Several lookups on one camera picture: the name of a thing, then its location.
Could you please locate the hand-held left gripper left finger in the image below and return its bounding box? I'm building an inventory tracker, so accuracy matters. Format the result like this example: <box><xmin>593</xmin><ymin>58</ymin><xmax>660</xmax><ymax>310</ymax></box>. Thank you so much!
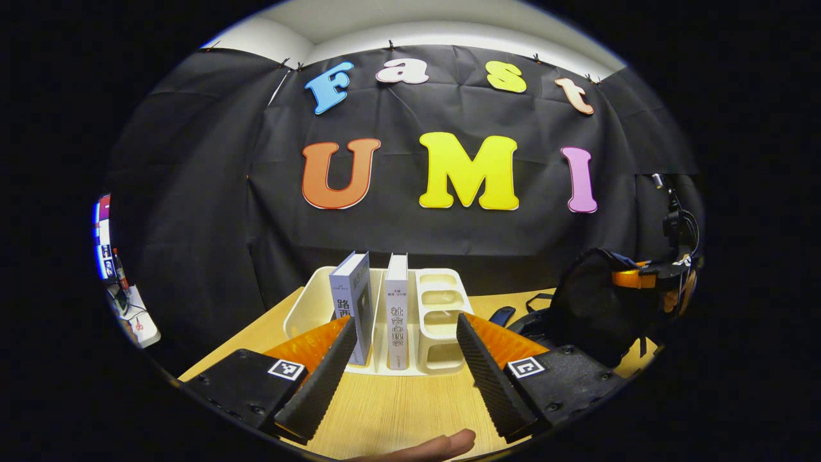
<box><xmin>185</xmin><ymin>316</ymin><xmax>359</xmax><ymax>443</ymax></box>

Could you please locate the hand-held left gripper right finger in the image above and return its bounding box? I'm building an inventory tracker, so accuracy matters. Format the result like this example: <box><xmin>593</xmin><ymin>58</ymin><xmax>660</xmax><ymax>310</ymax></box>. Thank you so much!
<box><xmin>455</xmin><ymin>312</ymin><xmax>627</xmax><ymax>443</ymax></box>

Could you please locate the white plastic bookshelf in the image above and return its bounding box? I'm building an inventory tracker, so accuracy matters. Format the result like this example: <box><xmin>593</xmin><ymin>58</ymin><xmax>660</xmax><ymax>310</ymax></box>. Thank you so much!
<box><xmin>284</xmin><ymin>268</ymin><xmax>474</xmax><ymax>377</ymax></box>

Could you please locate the grey-blue cover book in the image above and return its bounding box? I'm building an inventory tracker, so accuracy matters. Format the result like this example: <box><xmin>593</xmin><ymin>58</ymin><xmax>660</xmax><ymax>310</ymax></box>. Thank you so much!
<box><xmin>329</xmin><ymin>252</ymin><xmax>373</xmax><ymax>366</ymax></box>

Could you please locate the blue schoolbag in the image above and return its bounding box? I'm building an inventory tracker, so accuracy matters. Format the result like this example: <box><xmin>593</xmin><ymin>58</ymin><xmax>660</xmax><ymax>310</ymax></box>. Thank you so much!
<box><xmin>487</xmin><ymin>248</ymin><xmax>663</xmax><ymax>370</ymax></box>

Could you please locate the white spine book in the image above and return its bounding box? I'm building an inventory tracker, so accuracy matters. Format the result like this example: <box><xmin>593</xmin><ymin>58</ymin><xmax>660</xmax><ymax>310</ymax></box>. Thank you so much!
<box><xmin>384</xmin><ymin>253</ymin><xmax>410</xmax><ymax>371</ymax></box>

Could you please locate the white side desk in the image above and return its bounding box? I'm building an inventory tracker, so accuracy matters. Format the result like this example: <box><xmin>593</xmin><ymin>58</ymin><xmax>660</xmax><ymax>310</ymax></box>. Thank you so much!
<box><xmin>106</xmin><ymin>284</ymin><xmax>162</xmax><ymax>350</ymax></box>

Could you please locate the computer monitor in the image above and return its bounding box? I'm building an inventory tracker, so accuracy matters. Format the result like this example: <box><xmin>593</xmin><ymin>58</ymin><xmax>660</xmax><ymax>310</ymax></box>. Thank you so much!
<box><xmin>94</xmin><ymin>194</ymin><xmax>115</xmax><ymax>281</ymax></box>

